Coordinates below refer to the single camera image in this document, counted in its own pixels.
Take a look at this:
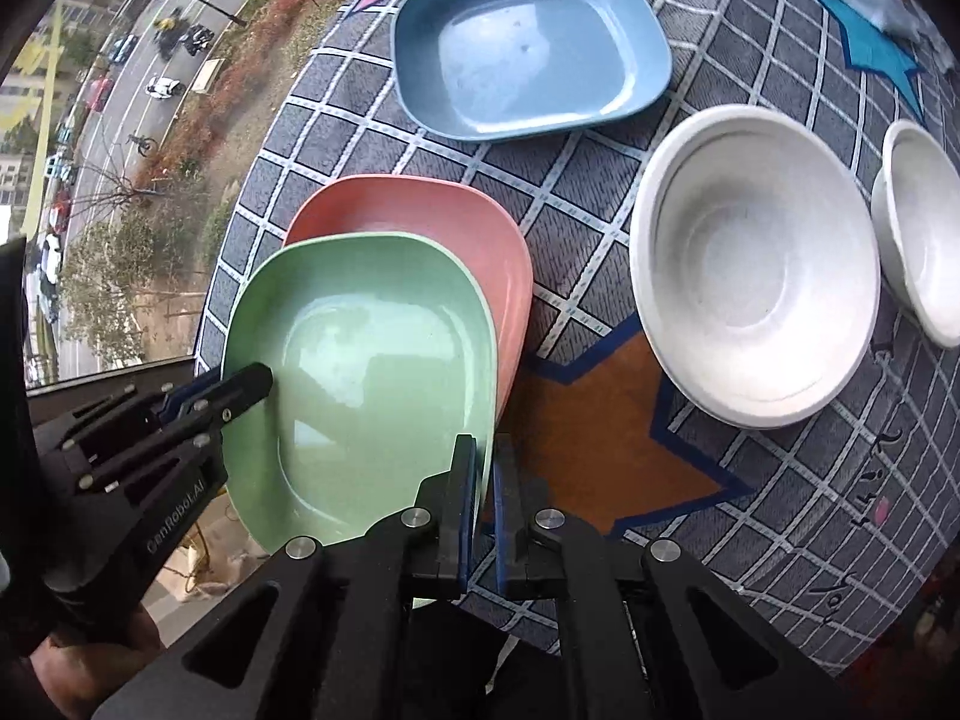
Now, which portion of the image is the pink plate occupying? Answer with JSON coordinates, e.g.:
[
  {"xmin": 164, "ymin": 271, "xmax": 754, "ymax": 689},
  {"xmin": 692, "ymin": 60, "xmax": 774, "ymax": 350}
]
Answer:
[{"xmin": 283, "ymin": 174, "xmax": 535, "ymax": 425}]

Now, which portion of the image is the white paper bowl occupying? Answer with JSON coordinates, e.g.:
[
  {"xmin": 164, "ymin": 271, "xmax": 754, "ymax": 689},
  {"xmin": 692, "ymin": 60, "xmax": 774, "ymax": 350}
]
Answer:
[
  {"xmin": 871, "ymin": 118, "xmax": 960, "ymax": 350},
  {"xmin": 628, "ymin": 105, "xmax": 882, "ymax": 430}
]

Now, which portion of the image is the blue plate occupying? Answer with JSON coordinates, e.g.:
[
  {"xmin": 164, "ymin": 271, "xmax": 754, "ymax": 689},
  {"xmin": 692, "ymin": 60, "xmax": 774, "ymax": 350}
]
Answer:
[{"xmin": 390, "ymin": 0, "xmax": 674, "ymax": 143}]

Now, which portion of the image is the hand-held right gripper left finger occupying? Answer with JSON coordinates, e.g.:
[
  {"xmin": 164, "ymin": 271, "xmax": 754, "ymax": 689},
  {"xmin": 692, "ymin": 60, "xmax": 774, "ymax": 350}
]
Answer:
[{"xmin": 90, "ymin": 433, "xmax": 481, "ymax": 720}]

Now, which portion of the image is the green plate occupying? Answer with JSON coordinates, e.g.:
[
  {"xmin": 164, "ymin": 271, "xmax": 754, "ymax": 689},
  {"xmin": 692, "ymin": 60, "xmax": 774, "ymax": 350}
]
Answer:
[{"xmin": 221, "ymin": 232, "xmax": 500, "ymax": 608}]

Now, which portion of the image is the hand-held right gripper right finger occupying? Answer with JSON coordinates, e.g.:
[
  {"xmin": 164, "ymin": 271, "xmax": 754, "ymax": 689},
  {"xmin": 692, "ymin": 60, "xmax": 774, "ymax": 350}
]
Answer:
[{"xmin": 491, "ymin": 435, "xmax": 848, "ymax": 720}]

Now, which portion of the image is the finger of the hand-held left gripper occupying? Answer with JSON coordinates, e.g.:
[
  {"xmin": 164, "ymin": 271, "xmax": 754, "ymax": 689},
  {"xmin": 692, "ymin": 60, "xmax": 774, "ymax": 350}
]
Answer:
[
  {"xmin": 34, "ymin": 371, "xmax": 226, "ymax": 466},
  {"xmin": 71, "ymin": 362, "xmax": 275, "ymax": 500}
]

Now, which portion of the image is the person's left hand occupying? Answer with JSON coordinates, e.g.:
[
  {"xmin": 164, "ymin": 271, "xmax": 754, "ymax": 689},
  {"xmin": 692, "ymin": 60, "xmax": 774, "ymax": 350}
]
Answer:
[{"xmin": 26, "ymin": 604, "xmax": 166, "ymax": 720}]

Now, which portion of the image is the grey checked star tablecloth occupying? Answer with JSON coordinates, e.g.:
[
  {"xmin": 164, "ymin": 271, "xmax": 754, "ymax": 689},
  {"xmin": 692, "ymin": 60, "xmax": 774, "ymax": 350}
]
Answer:
[{"xmin": 193, "ymin": 0, "xmax": 960, "ymax": 680}]

